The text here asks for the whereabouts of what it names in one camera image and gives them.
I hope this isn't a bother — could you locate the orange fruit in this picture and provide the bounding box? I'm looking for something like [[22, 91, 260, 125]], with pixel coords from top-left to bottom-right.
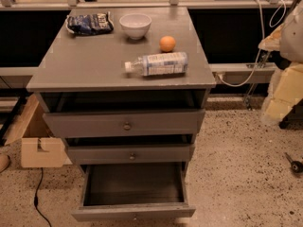
[[159, 36, 176, 52]]

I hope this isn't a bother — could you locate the grey bottom drawer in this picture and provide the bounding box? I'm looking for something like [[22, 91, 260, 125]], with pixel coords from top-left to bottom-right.
[[72, 162, 195, 221]]

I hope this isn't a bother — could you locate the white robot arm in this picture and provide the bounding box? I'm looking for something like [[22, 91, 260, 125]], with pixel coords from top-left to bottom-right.
[[258, 1, 303, 125]]

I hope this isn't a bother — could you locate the round tan floor object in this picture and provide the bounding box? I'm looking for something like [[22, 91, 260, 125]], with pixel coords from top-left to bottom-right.
[[0, 154, 10, 172]]

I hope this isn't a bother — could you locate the grey middle drawer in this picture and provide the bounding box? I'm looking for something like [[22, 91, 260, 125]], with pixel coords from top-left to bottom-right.
[[66, 134, 195, 165]]

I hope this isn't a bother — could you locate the black floor tool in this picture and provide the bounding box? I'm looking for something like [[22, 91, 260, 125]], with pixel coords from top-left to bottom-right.
[[285, 153, 303, 173]]

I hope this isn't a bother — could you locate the grey metal railing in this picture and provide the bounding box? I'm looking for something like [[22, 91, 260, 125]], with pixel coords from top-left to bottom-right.
[[0, 0, 303, 90]]

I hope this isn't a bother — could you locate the grey drawer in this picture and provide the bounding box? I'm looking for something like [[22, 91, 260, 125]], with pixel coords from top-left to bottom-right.
[[66, 134, 195, 165], [43, 110, 205, 138], [72, 162, 195, 221]]

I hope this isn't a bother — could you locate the grey top drawer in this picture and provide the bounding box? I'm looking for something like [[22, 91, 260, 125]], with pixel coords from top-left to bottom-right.
[[43, 110, 205, 138]]

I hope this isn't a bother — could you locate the blue chip bag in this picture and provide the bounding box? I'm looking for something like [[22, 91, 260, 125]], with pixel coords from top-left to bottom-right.
[[65, 12, 114, 36]]

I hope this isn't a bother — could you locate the white ceramic bowl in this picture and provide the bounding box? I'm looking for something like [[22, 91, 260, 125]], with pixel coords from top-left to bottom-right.
[[119, 13, 152, 40]]

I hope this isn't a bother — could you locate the white hanging cable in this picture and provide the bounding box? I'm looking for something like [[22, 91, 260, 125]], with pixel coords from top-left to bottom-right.
[[216, 0, 288, 88]]

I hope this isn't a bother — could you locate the grey drawer cabinet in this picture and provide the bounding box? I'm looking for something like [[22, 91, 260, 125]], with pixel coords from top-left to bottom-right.
[[26, 6, 218, 175]]

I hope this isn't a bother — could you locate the black floor cable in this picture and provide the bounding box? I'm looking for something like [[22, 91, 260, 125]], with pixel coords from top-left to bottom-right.
[[33, 167, 53, 227]]

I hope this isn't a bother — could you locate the wooden box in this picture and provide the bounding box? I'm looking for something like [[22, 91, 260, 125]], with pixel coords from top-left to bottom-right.
[[5, 95, 71, 168]]

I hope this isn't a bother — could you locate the clear plastic water bottle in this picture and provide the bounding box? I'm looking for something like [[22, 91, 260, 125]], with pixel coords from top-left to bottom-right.
[[124, 52, 188, 77]]

